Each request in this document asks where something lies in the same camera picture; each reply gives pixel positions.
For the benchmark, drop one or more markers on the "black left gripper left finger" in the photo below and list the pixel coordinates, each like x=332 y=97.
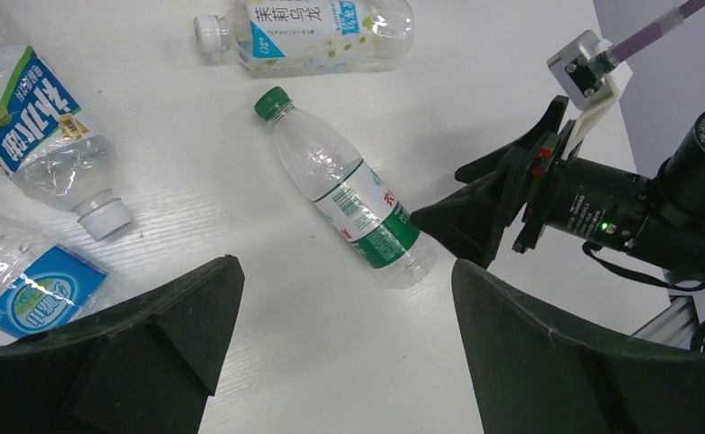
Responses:
x=146 y=365

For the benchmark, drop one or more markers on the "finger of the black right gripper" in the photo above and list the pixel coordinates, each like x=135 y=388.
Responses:
x=486 y=165
x=470 y=222

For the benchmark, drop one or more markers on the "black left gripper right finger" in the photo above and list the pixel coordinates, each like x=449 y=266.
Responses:
x=536 y=368

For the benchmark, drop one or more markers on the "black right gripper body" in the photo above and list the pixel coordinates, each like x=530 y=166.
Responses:
x=598 y=203

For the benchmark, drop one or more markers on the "green label bottle green cap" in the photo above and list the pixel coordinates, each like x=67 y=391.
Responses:
x=333 y=175

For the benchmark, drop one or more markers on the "blue label crushed bottle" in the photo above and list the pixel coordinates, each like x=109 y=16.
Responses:
x=44 y=284

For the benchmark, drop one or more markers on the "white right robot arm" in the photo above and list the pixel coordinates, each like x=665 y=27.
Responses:
x=679 y=203

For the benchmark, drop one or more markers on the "white blue label tea bottle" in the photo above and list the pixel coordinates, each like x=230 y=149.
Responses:
x=296 y=38

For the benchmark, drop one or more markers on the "blue green label water bottle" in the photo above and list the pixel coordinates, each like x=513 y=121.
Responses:
x=50 y=146

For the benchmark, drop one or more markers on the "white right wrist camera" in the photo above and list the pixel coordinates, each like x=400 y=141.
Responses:
x=589 y=81

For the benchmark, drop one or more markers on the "aluminium frame rail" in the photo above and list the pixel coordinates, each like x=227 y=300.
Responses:
x=675 y=326

